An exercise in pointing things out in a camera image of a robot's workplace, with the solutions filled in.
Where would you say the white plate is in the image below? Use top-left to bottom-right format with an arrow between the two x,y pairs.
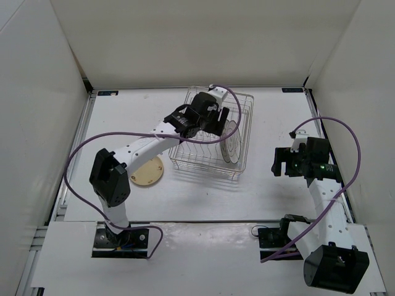
227,120 -> 241,164
220,120 -> 231,163

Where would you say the wire dish rack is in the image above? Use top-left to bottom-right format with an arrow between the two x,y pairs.
168,92 -> 254,180

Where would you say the cream floral plate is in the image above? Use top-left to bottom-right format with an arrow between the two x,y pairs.
130,156 -> 164,187

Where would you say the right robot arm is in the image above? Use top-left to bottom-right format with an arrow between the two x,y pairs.
272,133 -> 370,294

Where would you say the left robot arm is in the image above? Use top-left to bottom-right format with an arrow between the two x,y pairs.
89,87 -> 229,247

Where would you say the right corner label sticker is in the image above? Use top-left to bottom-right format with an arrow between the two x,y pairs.
281,88 -> 304,93

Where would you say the corner label sticker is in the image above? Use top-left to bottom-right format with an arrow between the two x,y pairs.
97,91 -> 119,96
281,88 -> 304,93

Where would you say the left corner label sticker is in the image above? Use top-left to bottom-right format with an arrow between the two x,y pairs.
97,91 -> 119,96

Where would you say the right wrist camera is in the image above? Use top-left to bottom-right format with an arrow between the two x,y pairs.
290,129 -> 309,153

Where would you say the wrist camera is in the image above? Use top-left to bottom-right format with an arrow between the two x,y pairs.
207,84 -> 228,107
290,129 -> 309,153

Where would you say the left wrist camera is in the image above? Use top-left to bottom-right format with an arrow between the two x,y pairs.
207,84 -> 228,107

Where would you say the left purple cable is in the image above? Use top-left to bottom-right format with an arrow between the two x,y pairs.
64,84 -> 243,259

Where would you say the purple cable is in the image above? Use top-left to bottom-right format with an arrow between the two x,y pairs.
64,84 -> 243,259
259,117 -> 362,263

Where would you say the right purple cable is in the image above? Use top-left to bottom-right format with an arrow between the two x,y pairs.
259,117 -> 362,263

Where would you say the right aluminium frame rail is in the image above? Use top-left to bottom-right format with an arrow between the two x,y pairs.
304,88 -> 388,296

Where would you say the aluminium frame rail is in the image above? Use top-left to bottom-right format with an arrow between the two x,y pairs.
15,88 -> 96,295
304,88 -> 388,296

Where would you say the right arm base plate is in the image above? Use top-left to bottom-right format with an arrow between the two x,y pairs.
251,214 -> 310,260

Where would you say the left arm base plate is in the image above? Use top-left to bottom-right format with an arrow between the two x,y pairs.
91,223 -> 149,259

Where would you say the left aluminium frame rail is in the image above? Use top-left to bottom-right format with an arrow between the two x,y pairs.
15,88 -> 96,295

